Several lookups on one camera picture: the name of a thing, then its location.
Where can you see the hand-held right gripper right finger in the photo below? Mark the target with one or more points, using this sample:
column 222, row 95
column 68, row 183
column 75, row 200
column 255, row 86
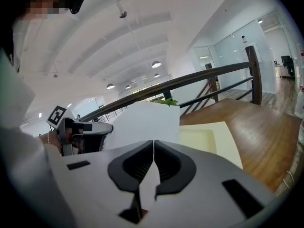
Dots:
column 202, row 186

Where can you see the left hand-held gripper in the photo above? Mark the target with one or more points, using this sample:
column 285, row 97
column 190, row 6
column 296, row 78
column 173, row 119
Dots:
column 55, row 116

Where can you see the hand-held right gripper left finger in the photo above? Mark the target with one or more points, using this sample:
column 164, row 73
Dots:
column 95, row 186

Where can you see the white A4 paper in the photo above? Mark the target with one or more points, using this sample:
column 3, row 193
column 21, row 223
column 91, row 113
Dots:
column 147, row 122

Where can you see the person's left forearm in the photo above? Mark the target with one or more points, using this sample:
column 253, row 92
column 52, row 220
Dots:
column 54, row 142

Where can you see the person's left hand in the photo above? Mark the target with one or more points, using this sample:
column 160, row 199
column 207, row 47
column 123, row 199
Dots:
column 71, row 136

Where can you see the dome pendant lamp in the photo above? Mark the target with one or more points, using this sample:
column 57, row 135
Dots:
column 128, row 87
column 110, row 86
column 156, row 75
column 156, row 64

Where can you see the green plant in white pot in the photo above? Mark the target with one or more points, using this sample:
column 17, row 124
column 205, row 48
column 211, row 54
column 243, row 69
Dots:
column 167, row 101

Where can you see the person's white shirt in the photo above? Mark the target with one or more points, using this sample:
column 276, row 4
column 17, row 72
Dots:
column 14, row 98

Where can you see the dark wooden railing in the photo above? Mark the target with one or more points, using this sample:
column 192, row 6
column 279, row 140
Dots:
column 255, row 79

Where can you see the red and white sign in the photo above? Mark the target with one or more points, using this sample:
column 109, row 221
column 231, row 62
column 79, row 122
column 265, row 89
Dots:
column 302, row 53

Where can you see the white security camera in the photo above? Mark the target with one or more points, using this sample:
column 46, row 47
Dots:
column 244, row 39

